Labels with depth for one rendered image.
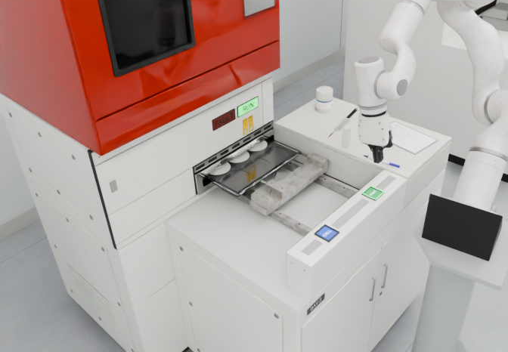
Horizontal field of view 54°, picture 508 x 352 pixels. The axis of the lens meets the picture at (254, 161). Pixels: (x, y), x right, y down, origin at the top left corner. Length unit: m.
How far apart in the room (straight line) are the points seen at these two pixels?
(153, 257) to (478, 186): 1.15
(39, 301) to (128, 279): 1.08
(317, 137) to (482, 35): 0.69
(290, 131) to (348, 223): 0.60
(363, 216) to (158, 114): 0.72
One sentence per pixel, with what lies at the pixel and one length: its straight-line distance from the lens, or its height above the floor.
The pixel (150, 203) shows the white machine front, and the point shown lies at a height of 0.93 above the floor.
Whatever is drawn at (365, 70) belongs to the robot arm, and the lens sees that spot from 1.49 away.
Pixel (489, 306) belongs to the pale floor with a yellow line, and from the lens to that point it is 2.80.
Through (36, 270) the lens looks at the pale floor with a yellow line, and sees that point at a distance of 3.10.
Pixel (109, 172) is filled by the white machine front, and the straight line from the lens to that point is 1.63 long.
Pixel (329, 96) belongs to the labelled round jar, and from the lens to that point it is 2.16.
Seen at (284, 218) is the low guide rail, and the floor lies 0.85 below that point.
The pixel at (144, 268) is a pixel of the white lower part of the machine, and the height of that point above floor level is 0.67.
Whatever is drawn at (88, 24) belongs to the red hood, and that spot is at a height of 1.60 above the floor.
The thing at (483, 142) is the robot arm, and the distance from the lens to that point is 1.77.
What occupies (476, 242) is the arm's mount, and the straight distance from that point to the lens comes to 1.75.
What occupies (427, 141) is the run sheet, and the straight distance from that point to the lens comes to 2.04.
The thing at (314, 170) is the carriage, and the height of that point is 0.88.
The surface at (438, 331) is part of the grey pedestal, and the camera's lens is 2.08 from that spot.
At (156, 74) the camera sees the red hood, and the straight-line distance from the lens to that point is 1.55.
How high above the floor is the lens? 2.01
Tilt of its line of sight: 34 degrees down
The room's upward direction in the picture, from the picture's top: 3 degrees counter-clockwise
